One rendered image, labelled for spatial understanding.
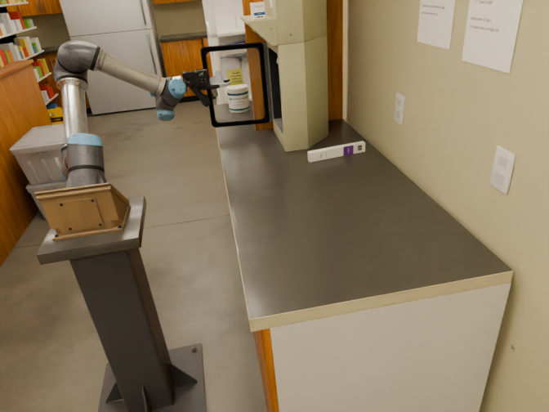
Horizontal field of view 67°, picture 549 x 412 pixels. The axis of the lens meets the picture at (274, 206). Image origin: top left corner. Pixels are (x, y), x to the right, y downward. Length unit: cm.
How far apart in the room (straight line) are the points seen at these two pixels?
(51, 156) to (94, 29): 341
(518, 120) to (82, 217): 131
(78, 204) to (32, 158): 231
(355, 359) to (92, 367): 155
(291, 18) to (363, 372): 134
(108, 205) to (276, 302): 68
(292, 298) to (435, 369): 52
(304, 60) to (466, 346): 124
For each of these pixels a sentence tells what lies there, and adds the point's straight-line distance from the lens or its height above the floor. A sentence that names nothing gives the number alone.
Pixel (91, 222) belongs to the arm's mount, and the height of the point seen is 99.
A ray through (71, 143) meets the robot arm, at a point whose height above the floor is 121.
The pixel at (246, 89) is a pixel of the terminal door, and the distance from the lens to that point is 218.
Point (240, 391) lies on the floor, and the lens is 211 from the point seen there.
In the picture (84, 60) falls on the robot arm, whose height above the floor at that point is 144.
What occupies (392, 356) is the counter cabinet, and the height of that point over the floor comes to 71.
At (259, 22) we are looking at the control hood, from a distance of 182.
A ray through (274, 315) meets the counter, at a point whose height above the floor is 94.
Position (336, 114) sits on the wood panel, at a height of 97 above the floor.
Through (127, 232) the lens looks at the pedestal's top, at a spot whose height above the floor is 94.
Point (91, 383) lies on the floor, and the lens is 237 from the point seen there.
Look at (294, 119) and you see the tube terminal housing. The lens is 192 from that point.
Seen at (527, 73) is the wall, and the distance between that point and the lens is 119.
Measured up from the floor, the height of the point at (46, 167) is 47.
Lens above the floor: 166
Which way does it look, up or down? 29 degrees down
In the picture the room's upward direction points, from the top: 5 degrees counter-clockwise
